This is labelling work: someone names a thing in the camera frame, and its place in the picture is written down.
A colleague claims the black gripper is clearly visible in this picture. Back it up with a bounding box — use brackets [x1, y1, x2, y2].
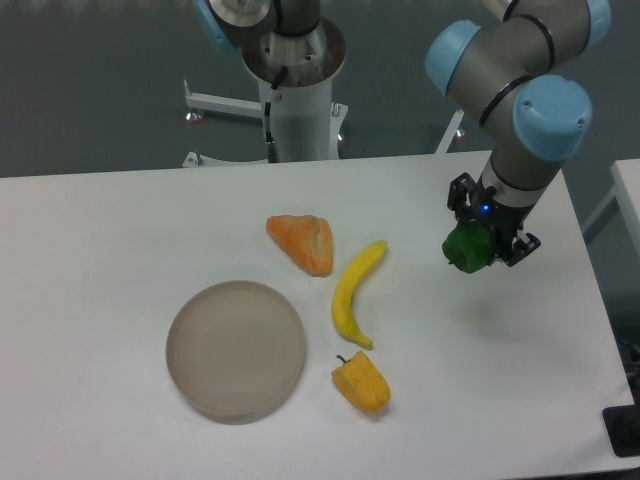
[447, 172, 541, 267]

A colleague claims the green pepper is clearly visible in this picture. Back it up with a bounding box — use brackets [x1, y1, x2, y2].
[442, 221, 494, 274]

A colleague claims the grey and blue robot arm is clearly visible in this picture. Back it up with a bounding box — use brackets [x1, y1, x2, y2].
[194, 1, 611, 273]

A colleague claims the yellow pepper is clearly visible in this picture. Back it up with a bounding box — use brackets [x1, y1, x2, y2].
[331, 351, 391, 415]

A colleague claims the beige round plate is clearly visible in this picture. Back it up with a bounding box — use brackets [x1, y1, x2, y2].
[165, 281, 306, 424]

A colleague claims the white side table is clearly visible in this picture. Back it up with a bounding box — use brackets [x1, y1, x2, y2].
[581, 159, 639, 241]

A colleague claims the yellow banana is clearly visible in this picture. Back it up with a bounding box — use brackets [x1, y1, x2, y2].
[331, 240, 388, 350]

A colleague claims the orange triangular bread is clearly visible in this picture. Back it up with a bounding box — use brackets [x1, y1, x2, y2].
[266, 215, 334, 277]

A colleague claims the black clamp at table edge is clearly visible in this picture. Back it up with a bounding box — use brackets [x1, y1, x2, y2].
[601, 339, 640, 458]

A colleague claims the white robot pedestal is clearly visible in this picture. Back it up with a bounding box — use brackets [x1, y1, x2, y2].
[184, 17, 348, 163]

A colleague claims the black cable on pedestal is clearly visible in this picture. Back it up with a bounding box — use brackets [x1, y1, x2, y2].
[263, 65, 288, 164]

